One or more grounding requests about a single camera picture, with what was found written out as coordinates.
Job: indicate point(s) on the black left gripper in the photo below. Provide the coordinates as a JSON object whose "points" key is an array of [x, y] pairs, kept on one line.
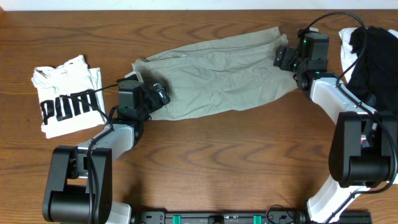
{"points": [[158, 94]]}

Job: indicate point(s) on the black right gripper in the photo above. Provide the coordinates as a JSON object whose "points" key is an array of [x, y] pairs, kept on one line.
{"points": [[282, 58]]}

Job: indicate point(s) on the khaki green shorts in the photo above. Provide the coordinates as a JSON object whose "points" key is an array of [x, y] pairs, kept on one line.
{"points": [[211, 77]]}

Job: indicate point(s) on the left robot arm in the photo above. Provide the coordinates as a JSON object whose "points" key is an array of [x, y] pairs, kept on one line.
{"points": [[79, 184]]}

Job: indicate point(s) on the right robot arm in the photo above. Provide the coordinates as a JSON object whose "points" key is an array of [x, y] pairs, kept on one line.
{"points": [[363, 154]]}

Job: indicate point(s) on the white garment under pile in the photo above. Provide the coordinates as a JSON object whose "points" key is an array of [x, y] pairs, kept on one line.
{"points": [[346, 55]]}

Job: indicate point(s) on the black garment with red tag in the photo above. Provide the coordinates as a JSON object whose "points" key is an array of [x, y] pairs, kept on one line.
{"points": [[374, 77]]}

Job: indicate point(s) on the white Puma t-shirt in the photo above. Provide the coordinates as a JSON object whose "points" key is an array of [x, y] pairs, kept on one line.
{"points": [[69, 97]]}

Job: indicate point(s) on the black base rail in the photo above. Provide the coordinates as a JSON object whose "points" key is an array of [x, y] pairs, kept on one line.
{"points": [[217, 217]]}

